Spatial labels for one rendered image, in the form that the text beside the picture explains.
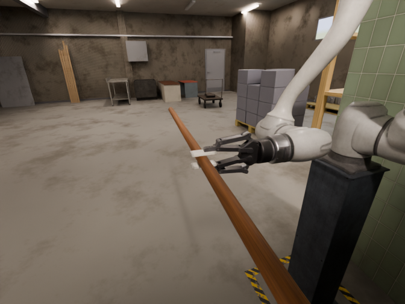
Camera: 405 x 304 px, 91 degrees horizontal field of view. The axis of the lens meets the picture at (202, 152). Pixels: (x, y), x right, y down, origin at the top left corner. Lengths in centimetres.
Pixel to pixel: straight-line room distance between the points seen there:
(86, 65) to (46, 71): 163
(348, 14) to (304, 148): 36
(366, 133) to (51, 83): 1128
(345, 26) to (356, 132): 43
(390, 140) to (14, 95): 1156
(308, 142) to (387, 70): 107
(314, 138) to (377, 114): 38
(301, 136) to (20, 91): 1126
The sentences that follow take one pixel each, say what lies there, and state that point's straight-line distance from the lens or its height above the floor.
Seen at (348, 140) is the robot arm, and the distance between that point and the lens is 101.
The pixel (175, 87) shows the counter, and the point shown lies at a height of 59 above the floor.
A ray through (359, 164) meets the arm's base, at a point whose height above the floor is 103.
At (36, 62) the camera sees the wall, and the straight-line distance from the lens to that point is 1156.
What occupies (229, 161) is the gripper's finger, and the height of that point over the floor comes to 117.
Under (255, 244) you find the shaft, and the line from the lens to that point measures 31.
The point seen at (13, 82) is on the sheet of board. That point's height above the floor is 93.
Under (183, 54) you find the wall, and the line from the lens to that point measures 1122.
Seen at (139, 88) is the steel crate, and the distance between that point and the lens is 958.
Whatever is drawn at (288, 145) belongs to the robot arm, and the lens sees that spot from 62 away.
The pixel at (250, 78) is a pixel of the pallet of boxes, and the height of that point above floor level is 114.
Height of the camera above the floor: 143
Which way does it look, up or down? 24 degrees down
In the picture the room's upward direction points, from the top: 2 degrees counter-clockwise
